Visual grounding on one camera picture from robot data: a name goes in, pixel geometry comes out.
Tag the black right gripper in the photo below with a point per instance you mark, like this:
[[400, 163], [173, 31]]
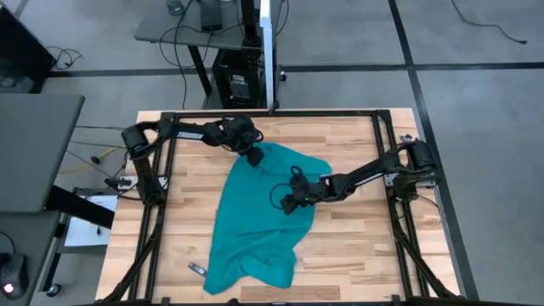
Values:
[[306, 191]]

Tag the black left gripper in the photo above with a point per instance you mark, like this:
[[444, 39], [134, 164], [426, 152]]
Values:
[[244, 134]]

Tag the teal microfibre towel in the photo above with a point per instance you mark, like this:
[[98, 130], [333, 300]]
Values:
[[259, 221]]

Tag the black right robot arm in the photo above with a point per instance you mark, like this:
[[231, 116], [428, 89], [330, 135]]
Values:
[[365, 172]]

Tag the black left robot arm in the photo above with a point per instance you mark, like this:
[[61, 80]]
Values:
[[144, 170]]

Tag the black computer tower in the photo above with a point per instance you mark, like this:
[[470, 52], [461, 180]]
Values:
[[229, 81]]

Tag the black caster wheel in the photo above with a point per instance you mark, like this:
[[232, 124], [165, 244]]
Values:
[[282, 76], [54, 290]]

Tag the small dark metal clip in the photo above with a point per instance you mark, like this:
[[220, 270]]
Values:
[[407, 137]]

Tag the black monitor stand pole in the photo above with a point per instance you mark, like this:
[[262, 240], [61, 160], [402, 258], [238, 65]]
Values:
[[250, 21]]

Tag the black power brick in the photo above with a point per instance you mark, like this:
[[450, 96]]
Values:
[[211, 15]]

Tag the grey desk with black legs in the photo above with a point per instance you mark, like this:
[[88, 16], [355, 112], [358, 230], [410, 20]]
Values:
[[149, 32]]

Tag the small grey desk device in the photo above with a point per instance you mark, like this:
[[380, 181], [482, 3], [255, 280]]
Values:
[[174, 6]]

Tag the black desk foot bar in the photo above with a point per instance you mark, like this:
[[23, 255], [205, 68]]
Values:
[[81, 208]]

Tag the white board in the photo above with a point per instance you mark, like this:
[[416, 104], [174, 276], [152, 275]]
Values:
[[85, 234]]

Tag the large grey desk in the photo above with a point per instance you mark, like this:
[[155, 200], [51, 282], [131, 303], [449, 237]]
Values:
[[34, 149]]

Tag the low grey desk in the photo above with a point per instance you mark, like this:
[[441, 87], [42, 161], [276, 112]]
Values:
[[25, 234]]

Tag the black computer mouse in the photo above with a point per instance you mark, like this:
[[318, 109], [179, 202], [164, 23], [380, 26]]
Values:
[[13, 276]]

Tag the white vertical post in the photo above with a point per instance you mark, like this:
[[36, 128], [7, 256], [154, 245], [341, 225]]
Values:
[[268, 51]]

